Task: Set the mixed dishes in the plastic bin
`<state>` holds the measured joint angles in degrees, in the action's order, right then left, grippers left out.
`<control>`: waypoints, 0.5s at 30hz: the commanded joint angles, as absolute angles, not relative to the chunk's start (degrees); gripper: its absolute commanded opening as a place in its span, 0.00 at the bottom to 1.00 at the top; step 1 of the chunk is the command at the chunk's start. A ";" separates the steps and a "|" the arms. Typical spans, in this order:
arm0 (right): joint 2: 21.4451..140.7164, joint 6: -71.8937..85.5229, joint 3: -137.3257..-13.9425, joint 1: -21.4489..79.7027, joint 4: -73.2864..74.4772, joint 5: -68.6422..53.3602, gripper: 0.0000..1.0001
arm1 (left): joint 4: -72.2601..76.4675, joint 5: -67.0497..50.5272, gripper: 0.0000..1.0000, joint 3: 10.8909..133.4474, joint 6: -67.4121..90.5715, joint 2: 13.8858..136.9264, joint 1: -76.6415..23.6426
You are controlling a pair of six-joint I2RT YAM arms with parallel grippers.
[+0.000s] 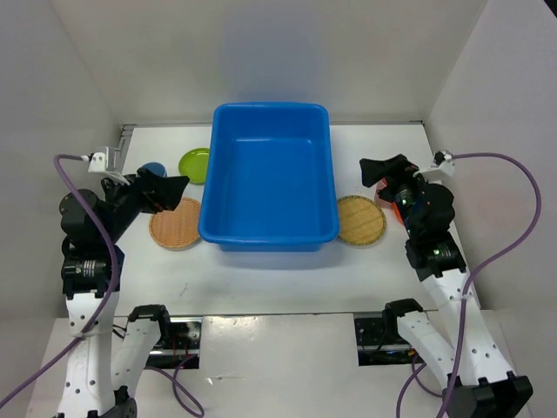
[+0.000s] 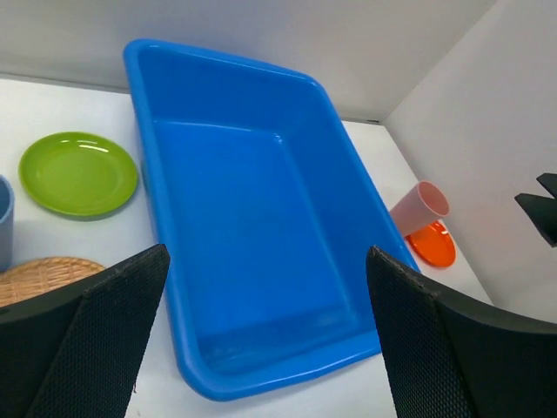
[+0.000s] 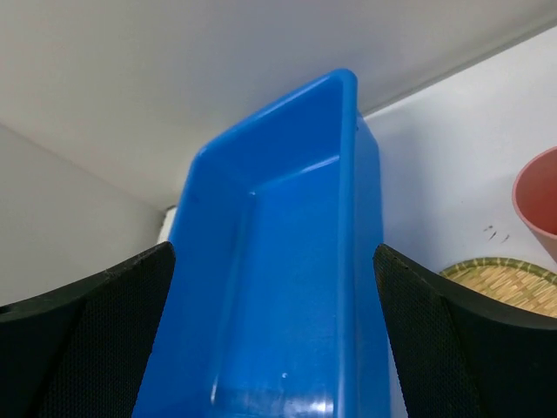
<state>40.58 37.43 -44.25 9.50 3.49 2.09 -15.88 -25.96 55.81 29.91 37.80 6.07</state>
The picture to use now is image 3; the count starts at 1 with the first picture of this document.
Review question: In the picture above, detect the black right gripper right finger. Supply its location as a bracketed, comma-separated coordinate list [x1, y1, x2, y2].
[373, 244, 556, 417]

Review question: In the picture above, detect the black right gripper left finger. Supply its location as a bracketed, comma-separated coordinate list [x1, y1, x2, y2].
[1, 241, 175, 417]

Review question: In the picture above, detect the pink plastic cup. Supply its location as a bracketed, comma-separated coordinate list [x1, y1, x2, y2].
[512, 147, 556, 261]

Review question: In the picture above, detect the blue plastic bin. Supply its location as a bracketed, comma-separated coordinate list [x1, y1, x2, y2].
[133, 69, 392, 417]

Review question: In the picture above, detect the light woven bamboo tray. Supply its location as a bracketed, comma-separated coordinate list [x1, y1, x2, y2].
[440, 257, 556, 318]

